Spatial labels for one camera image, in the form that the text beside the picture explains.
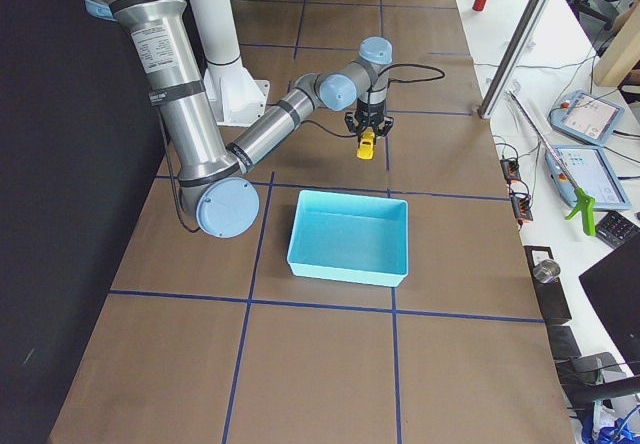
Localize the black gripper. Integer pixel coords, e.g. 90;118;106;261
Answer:
344;103;394;137

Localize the yellow beetle toy car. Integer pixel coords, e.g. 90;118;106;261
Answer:
356;129;376;160

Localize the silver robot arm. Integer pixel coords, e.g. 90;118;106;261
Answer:
85;0;392;238

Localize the light blue plastic bin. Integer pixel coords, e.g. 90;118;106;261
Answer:
287;190;409;288

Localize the black orange connector board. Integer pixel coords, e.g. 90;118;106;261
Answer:
500;158;533;227

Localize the upper teach pendant tablet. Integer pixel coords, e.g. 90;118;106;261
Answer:
549;90;624;146

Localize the teach pendant tablet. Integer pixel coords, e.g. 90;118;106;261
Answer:
549;90;624;146
545;145;631;211

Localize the lower teach pendant tablet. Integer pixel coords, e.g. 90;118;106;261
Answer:
545;145;631;211

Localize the small metal cup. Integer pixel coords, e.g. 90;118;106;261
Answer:
532;259;561;284

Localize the black calculator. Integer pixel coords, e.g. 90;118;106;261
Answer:
596;211;639;249

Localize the black camera cable loop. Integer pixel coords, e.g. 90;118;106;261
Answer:
367;63;446;110

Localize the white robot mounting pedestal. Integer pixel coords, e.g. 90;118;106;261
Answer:
189;0;270;127

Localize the green handled reacher grabber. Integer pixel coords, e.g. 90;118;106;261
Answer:
506;90;596;236

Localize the aluminium frame post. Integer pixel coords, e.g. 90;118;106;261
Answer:
478;0;549;119

